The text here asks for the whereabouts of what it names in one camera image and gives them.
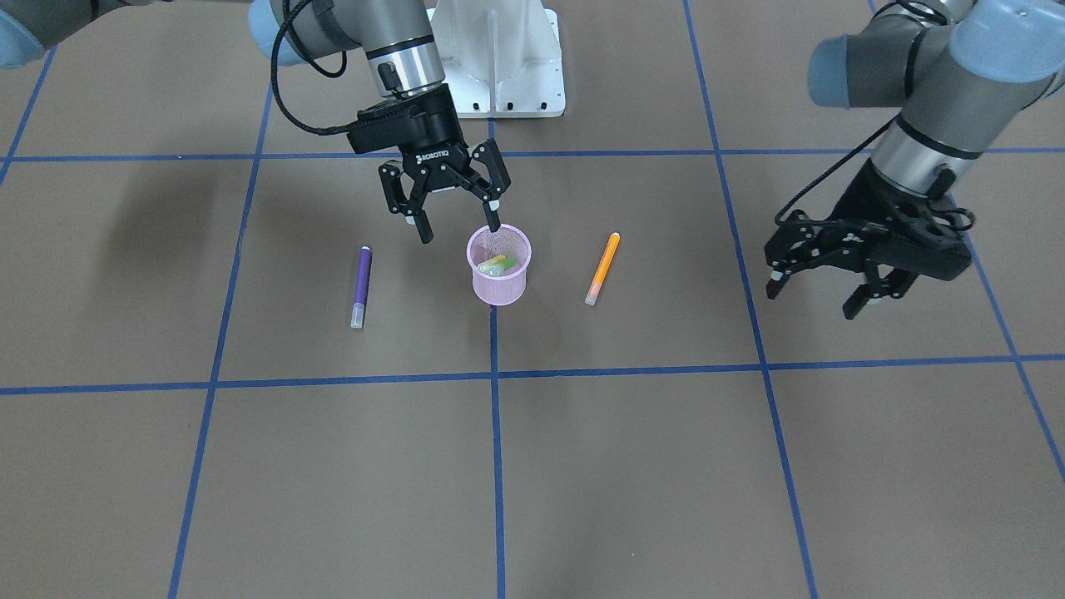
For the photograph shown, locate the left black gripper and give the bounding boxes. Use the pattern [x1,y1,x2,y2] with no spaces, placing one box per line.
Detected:
[764,159,973,321]

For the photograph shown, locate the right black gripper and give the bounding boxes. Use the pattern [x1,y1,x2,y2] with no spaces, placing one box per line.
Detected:
[346,83,511,244]

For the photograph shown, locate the yellow highlighter pen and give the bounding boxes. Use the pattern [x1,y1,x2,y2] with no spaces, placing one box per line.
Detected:
[477,255,508,276]

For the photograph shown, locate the green highlighter pen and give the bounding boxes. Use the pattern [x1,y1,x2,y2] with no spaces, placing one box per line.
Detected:
[484,255,517,278]

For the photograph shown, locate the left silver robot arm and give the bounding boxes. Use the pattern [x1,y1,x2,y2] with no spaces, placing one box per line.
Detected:
[764,1,1064,319]

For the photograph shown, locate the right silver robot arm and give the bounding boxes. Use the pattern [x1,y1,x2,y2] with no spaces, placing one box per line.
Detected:
[248,1,511,243]

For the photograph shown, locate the pink mesh pen holder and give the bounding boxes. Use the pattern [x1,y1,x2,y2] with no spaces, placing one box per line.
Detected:
[465,224,533,306]

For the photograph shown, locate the purple marker pen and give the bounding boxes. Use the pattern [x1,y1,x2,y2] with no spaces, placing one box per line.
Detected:
[349,245,373,329]

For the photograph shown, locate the orange highlighter pen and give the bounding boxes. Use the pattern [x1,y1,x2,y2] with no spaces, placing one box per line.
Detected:
[583,231,621,306]

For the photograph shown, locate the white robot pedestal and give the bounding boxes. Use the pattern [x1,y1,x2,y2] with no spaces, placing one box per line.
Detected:
[427,1,567,119]

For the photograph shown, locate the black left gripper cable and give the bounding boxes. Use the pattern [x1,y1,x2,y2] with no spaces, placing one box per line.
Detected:
[774,116,974,234]

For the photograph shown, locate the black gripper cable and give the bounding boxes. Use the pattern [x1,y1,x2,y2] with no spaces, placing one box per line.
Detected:
[271,0,367,137]
[774,116,974,234]

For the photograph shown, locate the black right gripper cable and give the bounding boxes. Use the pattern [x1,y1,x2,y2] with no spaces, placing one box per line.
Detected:
[271,0,367,137]

